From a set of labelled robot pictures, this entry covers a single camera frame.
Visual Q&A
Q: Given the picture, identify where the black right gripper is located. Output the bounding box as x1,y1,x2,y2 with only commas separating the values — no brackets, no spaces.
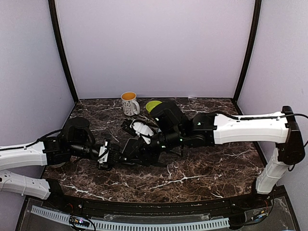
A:
126,128,184,167

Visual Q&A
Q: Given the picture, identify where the dark green phone case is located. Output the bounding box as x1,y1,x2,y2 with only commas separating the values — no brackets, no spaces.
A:
121,138,144,164

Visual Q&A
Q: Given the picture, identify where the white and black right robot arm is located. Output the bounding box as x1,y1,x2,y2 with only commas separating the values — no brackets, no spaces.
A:
122,102,305,209

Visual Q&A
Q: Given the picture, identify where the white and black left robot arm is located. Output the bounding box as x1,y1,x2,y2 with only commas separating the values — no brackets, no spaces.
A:
0,117,126,210

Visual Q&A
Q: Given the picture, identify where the black phone in black case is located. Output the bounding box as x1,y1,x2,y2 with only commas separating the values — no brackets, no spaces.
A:
97,163,113,171

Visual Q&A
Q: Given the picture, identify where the lime green plastic bowl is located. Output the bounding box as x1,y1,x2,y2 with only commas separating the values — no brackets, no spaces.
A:
145,101,162,113

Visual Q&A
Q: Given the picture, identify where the white patterned mug orange inside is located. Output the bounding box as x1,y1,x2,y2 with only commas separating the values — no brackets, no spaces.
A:
121,92,141,116

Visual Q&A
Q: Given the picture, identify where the small green circuit board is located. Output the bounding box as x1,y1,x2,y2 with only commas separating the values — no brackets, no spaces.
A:
68,216,90,229

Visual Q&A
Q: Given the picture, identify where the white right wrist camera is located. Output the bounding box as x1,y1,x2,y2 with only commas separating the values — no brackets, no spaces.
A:
129,120,161,144

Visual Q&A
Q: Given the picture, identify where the black front table rail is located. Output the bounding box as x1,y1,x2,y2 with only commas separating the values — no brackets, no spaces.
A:
24,186,286,218

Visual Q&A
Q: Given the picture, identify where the white slotted cable duct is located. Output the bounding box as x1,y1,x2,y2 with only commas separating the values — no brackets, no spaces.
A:
30,205,230,231

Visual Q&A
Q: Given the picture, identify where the black left corner post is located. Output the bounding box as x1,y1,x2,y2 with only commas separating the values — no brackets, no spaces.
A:
48,0,79,104

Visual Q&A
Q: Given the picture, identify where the black corner post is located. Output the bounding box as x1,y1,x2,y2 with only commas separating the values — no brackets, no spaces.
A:
48,0,79,104
232,0,262,102

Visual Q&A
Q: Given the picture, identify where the black right corner post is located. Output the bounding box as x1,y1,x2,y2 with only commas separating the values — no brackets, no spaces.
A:
232,0,262,102

